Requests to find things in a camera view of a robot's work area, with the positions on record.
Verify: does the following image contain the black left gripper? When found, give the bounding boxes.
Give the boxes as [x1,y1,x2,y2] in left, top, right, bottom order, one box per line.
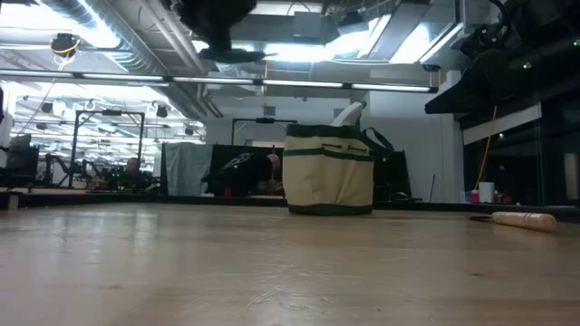
[171,0,278,64]

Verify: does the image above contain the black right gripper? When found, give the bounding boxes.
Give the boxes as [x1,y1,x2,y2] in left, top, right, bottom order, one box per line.
[424,23,538,114]

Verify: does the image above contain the green spray bottle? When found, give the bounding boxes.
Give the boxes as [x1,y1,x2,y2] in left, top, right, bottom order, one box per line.
[330,100,368,128]

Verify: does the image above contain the wooden handle garden trowel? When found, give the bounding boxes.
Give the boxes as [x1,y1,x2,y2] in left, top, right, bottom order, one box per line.
[469,211,558,233]

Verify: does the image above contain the beige green gardening bag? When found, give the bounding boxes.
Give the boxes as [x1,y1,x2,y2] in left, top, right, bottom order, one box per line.
[283,122,395,216]

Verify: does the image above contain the overhead LED light bar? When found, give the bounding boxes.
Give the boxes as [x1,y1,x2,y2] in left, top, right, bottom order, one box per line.
[0,68,440,94]

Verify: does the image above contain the white paper roll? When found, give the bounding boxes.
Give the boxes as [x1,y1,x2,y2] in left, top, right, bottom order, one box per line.
[478,181,496,204]

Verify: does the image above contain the person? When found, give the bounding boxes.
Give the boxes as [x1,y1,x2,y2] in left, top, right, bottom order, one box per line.
[201,152,285,198]
[118,157,149,192]

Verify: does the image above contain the grey cloth cover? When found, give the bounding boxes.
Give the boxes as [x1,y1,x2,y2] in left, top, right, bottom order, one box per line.
[161,141,215,197]

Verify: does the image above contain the yellow extension cable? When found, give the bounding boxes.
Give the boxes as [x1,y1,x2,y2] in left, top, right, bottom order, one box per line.
[473,105,498,191]

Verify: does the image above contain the low black rig frame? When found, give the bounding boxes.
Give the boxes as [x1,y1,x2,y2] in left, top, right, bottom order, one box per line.
[231,117,299,147]

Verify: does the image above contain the silver ceiling duct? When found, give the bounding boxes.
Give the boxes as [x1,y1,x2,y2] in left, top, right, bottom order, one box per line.
[43,0,226,120]

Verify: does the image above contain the tall black rig frame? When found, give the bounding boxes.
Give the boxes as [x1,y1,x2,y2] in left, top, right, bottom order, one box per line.
[68,109,147,189]

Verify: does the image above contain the black yellow ceiling cable reel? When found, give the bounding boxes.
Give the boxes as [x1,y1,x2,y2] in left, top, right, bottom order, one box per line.
[49,32,82,59]

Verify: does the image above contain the black aluminium table frame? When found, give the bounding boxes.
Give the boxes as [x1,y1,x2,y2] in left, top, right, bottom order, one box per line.
[0,189,580,224]

